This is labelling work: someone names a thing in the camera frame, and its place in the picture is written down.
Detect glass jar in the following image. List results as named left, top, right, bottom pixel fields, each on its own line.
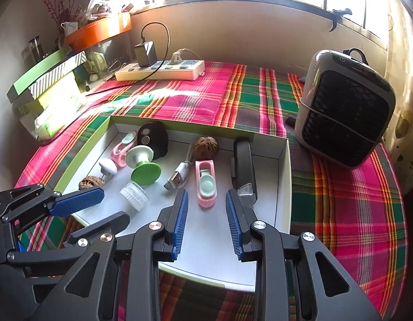
left=24, top=37, right=43, bottom=62

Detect orange round box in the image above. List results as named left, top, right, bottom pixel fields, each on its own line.
left=64, top=13, right=132, bottom=50

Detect black and white oval device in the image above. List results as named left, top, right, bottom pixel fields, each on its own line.
left=137, top=122, right=169, bottom=160

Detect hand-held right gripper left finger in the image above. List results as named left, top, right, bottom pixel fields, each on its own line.
left=33, top=188, right=189, bottom=321

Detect beige heart-print curtain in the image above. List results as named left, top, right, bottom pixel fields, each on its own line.
left=385, top=0, right=413, bottom=181

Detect black window hook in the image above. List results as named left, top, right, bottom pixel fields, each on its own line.
left=330, top=7, right=352, bottom=32

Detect white USB cable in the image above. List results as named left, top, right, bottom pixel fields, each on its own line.
left=164, top=147, right=197, bottom=191

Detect white mushroom-shaped knob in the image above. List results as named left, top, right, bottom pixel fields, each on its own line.
left=99, top=160, right=118, bottom=177

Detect black charger cable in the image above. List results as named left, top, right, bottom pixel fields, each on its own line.
left=140, top=22, right=170, bottom=74

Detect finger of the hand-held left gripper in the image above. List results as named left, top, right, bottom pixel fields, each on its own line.
left=0, top=184, right=105, bottom=231
left=4, top=211, right=131, bottom=265

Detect small jar with lid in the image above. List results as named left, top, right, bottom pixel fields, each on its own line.
left=120, top=180, right=150, bottom=212

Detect white plug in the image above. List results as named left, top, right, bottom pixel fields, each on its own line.
left=170, top=48, right=198, bottom=64

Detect green and white cardboard box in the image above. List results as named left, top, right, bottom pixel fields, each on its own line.
left=54, top=115, right=292, bottom=291

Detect green and white tissue pack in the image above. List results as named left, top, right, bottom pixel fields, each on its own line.
left=34, top=105, right=80, bottom=139

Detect grey and black space heater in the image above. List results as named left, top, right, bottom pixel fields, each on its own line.
left=294, top=48, right=396, bottom=169

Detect black device with clear end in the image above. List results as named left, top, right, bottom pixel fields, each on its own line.
left=231, top=138, right=257, bottom=206

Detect red berry branches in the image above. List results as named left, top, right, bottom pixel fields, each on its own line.
left=34, top=0, right=80, bottom=27

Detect green and white spool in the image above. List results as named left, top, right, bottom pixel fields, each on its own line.
left=126, top=145, right=162, bottom=188

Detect brown walnut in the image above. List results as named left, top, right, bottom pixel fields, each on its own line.
left=193, top=136, right=220, bottom=160
left=79, top=175, right=99, bottom=191

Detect pink and green plaid cloth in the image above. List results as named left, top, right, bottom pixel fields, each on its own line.
left=14, top=61, right=406, bottom=321

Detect white power strip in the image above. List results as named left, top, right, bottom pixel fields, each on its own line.
left=115, top=59, right=206, bottom=81

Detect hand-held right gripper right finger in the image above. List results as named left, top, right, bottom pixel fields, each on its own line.
left=225, top=189, right=383, bottom=321

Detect black charger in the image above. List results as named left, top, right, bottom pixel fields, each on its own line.
left=135, top=42, right=157, bottom=67

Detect green flat box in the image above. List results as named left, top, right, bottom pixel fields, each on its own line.
left=6, top=48, right=68, bottom=104

